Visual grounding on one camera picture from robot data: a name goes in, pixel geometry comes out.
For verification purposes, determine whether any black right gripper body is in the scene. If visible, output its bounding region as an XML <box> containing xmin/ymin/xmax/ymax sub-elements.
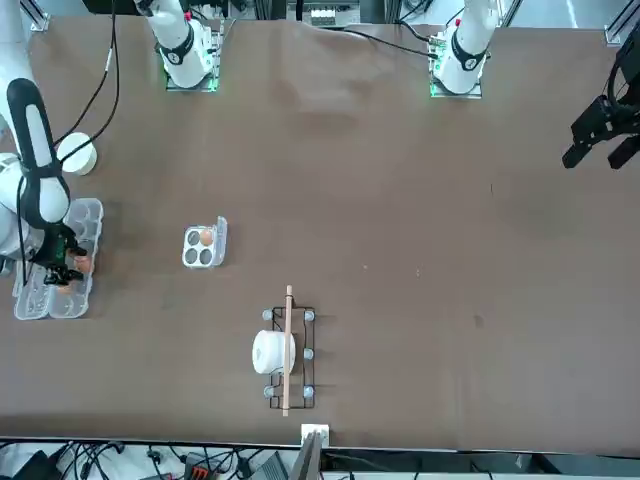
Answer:
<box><xmin>29</xmin><ymin>227</ymin><xmax>76</xmax><ymax>274</ymax></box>

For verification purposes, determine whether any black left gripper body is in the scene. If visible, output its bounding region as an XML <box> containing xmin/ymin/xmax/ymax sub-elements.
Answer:
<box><xmin>613</xmin><ymin>37</ymin><xmax>640</xmax><ymax>136</ymax></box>

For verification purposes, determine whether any transparent twelve-slot egg tray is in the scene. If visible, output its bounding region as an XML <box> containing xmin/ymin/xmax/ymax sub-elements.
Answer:
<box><xmin>12</xmin><ymin>197</ymin><xmax>106</xmax><ymax>321</ymax></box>

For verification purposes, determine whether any white four-slot egg tray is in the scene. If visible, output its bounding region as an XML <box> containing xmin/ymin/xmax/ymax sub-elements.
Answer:
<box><xmin>180</xmin><ymin>215</ymin><xmax>230</xmax><ymax>271</ymax></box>

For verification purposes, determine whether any white paper cup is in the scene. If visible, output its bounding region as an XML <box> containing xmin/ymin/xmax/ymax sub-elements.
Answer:
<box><xmin>56</xmin><ymin>132</ymin><xmax>99</xmax><ymax>176</ymax></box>

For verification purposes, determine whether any red and black connector box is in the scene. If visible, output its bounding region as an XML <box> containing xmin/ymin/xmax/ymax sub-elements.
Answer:
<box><xmin>183</xmin><ymin>452</ymin><xmax>211</xmax><ymax>480</ymax></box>

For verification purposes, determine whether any grey power adapter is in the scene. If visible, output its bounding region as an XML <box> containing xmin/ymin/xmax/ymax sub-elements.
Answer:
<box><xmin>252</xmin><ymin>452</ymin><xmax>291</xmax><ymax>480</ymax></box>

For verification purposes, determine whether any black cable with white tag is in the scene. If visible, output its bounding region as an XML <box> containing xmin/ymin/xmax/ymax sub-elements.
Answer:
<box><xmin>52</xmin><ymin>0</ymin><xmax>124</xmax><ymax>164</ymax></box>

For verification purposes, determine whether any black power cable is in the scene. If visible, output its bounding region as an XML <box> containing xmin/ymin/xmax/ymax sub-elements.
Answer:
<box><xmin>319</xmin><ymin>27</ymin><xmax>436</xmax><ymax>57</ymax></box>

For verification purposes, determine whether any black wire rack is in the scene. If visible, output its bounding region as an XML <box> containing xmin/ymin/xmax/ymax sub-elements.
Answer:
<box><xmin>262</xmin><ymin>292</ymin><xmax>319</xmax><ymax>412</ymax></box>

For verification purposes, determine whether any white post bracket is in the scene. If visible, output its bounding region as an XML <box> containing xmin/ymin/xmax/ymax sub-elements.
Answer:
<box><xmin>300</xmin><ymin>423</ymin><xmax>331</xmax><ymax>446</ymax></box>

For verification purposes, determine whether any aluminium camera post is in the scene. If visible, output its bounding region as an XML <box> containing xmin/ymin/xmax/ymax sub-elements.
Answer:
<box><xmin>292</xmin><ymin>432</ymin><xmax>324</xmax><ymax>480</ymax></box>

